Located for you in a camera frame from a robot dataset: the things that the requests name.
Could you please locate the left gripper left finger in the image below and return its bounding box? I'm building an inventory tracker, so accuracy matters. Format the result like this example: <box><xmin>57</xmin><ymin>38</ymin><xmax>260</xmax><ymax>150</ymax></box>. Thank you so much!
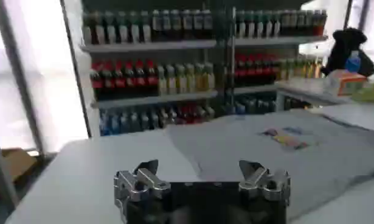
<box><xmin>113</xmin><ymin>159</ymin><xmax>172</xmax><ymax>211</ymax></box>

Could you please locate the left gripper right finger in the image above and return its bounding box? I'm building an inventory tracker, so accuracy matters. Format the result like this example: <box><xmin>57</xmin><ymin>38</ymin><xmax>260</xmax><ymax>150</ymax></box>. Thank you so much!
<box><xmin>238</xmin><ymin>159</ymin><xmax>292</xmax><ymax>204</ymax></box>

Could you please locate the grey polo shirt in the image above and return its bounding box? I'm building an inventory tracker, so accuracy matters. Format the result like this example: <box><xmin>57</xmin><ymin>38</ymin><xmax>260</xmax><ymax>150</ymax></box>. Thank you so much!
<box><xmin>165</xmin><ymin>109</ymin><xmax>374</xmax><ymax>220</ymax></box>

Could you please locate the metal shelf rack with bottles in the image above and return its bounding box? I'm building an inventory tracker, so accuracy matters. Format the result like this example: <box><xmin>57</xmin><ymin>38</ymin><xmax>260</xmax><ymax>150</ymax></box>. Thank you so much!
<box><xmin>80</xmin><ymin>5</ymin><xmax>234</xmax><ymax>138</ymax></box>
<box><xmin>226</xmin><ymin>5</ymin><xmax>329</xmax><ymax>117</ymax></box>

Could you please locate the thin black pole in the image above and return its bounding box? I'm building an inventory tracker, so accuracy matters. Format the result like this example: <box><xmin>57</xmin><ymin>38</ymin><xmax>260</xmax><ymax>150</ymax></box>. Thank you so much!
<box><xmin>59</xmin><ymin>0</ymin><xmax>92</xmax><ymax>138</ymax></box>

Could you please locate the brown cardboard box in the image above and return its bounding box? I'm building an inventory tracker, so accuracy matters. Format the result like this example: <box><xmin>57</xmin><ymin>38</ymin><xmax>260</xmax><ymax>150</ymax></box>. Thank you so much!
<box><xmin>1</xmin><ymin>148</ymin><xmax>39</xmax><ymax>184</ymax></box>

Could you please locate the orange tissue box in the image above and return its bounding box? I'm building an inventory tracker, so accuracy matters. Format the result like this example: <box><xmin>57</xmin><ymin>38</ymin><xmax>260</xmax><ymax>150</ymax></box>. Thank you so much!
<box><xmin>325</xmin><ymin>69</ymin><xmax>368</xmax><ymax>97</ymax></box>

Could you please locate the green cloth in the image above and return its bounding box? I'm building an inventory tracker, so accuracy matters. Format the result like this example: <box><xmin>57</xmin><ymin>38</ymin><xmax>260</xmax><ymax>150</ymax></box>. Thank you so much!
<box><xmin>350</xmin><ymin>83</ymin><xmax>374</xmax><ymax>103</ymax></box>

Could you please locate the blue label water bottle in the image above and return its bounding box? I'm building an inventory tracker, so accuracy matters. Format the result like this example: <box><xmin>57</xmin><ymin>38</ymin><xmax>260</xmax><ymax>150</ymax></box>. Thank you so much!
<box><xmin>345</xmin><ymin>50</ymin><xmax>362</xmax><ymax>74</ymax></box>

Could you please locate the black bag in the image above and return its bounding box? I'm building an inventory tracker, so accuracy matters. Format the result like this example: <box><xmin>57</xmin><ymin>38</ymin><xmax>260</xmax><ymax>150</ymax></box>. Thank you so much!
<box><xmin>320</xmin><ymin>27</ymin><xmax>374</xmax><ymax>77</ymax></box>

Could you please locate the grey window frame post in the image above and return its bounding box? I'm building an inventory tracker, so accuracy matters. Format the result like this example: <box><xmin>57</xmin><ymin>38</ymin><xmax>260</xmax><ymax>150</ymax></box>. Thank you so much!
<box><xmin>0</xmin><ymin>0</ymin><xmax>46</xmax><ymax>156</ymax></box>

